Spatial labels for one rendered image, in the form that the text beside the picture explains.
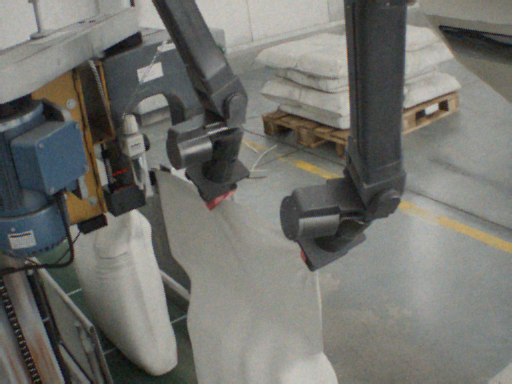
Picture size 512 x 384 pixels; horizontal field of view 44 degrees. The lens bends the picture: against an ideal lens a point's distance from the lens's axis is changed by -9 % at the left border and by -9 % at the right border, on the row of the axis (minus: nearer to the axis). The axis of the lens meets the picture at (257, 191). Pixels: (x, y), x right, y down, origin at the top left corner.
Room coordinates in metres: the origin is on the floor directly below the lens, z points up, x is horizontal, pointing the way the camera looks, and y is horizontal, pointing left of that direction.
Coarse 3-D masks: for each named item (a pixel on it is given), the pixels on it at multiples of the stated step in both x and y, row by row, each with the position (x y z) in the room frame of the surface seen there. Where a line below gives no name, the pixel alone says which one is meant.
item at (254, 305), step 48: (192, 192) 1.20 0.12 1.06; (192, 240) 1.23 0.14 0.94; (240, 240) 1.06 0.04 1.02; (288, 240) 0.94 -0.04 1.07; (192, 288) 1.20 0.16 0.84; (240, 288) 1.10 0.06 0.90; (288, 288) 0.95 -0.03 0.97; (192, 336) 1.15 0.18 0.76; (240, 336) 1.03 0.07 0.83; (288, 336) 0.96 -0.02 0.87
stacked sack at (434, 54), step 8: (424, 48) 4.39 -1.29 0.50; (432, 48) 4.37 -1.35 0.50; (440, 48) 4.38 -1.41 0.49; (408, 56) 4.23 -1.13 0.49; (416, 56) 4.23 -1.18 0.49; (424, 56) 4.24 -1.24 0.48; (432, 56) 4.28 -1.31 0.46; (440, 56) 4.32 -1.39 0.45; (448, 56) 4.37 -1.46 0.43; (408, 64) 4.12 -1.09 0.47; (416, 64) 4.15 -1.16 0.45; (424, 64) 4.21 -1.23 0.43; (432, 64) 4.27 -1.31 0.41; (408, 72) 4.11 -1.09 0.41
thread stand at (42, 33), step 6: (30, 0) 1.21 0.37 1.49; (36, 0) 1.21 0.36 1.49; (36, 6) 1.22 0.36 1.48; (36, 12) 1.22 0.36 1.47; (36, 18) 1.22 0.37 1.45; (42, 18) 1.22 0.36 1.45; (36, 24) 1.22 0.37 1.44; (42, 24) 1.22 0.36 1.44; (42, 30) 1.22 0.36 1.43; (48, 30) 1.22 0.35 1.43; (30, 36) 1.21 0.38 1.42; (36, 36) 1.20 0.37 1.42; (42, 36) 1.20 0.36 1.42
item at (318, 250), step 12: (300, 240) 0.83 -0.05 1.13; (312, 240) 0.84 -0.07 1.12; (324, 240) 0.82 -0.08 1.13; (336, 240) 0.81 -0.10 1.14; (348, 240) 0.80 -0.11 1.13; (360, 240) 0.85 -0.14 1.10; (312, 252) 0.82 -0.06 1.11; (324, 252) 0.83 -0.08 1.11; (336, 252) 0.83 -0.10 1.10; (312, 264) 0.81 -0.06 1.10
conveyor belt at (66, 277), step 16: (48, 256) 2.31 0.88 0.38; (64, 256) 2.30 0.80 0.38; (48, 272) 2.18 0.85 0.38; (64, 272) 2.17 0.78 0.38; (64, 288) 2.05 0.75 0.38; (80, 288) 2.03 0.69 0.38; (80, 304) 1.92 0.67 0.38; (176, 320) 1.77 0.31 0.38; (176, 336) 1.68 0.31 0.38; (112, 352) 1.62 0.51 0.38; (192, 352) 1.59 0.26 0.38; (112, 368) 1.54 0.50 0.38; (128, 368) 1.54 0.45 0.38; (176, 368) 1.51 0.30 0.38; (192, 368) 1.51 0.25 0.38
